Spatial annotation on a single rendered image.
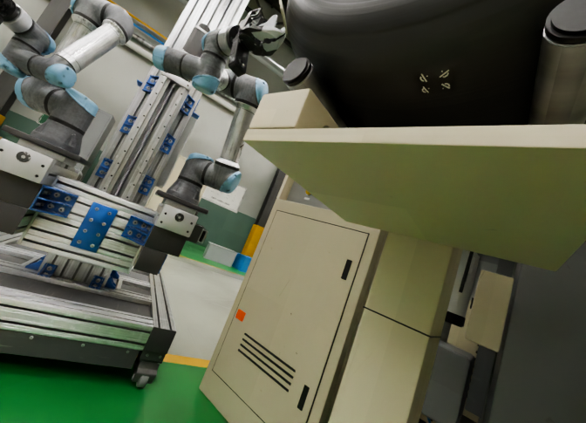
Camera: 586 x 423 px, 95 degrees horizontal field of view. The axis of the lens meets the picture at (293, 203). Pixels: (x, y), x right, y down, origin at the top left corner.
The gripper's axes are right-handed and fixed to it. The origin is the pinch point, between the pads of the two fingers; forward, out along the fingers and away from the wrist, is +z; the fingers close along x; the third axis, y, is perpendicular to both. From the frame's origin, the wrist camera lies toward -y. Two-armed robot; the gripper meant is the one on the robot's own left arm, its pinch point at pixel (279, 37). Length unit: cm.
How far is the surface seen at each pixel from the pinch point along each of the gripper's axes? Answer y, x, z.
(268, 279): -63, 61, -19
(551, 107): -19, -3, 54
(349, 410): -65, 26, 41
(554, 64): -19, -8, 54
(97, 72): 101, 77, -829
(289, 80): -22.4, -10.7, 26.9
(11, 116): -88, -5, -840
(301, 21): -12.5, -11.4, 23.4
